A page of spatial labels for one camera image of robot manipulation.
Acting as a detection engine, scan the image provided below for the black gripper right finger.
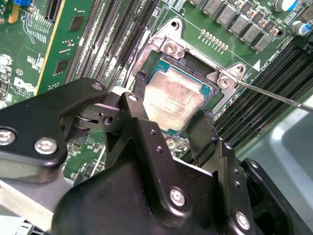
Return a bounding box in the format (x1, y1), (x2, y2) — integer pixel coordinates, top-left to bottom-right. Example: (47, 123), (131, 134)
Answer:
(185, 111), (296, 235)

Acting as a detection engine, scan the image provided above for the thin metal locking lever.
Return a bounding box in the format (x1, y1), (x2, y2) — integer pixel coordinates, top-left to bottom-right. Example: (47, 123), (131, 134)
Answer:
(236, 80), (313, 112)

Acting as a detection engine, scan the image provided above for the metal socket cover frame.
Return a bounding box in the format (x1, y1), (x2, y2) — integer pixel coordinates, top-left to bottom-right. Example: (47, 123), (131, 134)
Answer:
(133, 29), (162, 76)

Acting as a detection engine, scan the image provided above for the silver square CPU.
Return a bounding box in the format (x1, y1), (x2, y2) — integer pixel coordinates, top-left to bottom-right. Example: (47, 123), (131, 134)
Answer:
(141, 59), (218, 135)

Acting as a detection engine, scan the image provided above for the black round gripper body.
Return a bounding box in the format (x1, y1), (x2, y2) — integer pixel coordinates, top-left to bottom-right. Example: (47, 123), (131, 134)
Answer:
(50, 159), (232, 235)

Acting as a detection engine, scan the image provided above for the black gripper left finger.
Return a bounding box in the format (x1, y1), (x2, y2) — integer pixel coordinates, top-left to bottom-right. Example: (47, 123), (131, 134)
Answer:
(0, 72), (194, 221)

